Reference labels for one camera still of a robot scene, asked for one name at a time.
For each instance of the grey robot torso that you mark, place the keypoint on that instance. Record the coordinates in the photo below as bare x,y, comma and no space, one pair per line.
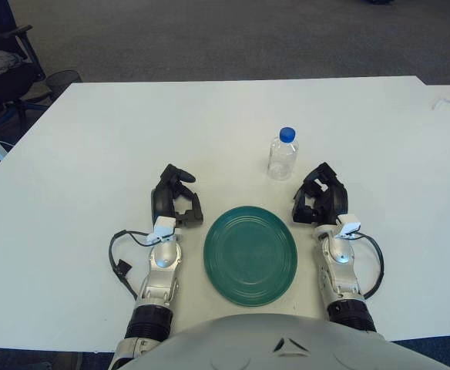
286,347

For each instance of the black office chair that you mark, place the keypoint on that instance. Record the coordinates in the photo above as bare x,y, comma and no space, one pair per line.
1,85

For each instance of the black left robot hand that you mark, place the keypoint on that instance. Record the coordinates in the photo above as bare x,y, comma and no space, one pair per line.
159,198

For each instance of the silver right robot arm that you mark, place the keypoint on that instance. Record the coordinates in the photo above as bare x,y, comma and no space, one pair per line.
338,254

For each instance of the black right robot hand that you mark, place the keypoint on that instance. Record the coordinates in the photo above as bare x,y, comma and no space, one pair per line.
334,200

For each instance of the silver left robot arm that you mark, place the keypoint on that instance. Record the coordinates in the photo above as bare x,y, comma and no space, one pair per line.
163,258

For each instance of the black mesh wastebasket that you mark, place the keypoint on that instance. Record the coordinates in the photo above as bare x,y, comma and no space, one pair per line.
61,81

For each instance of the green round plate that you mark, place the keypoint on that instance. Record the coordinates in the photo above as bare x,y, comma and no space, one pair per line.
248,258

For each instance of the clear bottle with blue cap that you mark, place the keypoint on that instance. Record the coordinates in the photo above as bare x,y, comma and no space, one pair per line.
283,162

